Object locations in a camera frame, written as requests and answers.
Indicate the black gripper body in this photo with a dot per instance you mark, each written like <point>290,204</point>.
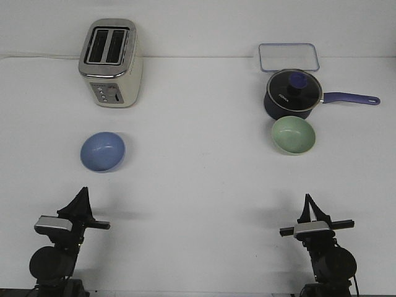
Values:
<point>70,239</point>
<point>324,237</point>

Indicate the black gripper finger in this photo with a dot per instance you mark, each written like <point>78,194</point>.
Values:
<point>77,207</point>
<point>305,216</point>
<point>87,207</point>
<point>319,214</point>

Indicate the blue bowl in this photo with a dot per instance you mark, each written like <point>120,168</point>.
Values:
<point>102,152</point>

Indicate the green bowl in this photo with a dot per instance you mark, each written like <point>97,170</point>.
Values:
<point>293,135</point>

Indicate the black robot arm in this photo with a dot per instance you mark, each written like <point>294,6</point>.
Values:
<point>333,266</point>
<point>53,266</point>

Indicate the dark blue saucepan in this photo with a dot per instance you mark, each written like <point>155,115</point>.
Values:
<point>276,112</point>

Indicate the glass pot lid blue knob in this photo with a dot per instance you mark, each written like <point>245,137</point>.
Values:
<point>294,90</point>

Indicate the cream and steel toaster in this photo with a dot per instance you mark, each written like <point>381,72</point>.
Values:
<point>111,62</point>

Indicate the clear container with blue rim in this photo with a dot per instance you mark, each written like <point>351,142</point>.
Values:
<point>277,56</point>

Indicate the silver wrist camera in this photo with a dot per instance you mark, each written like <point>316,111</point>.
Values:
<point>303,229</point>
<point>46,223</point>

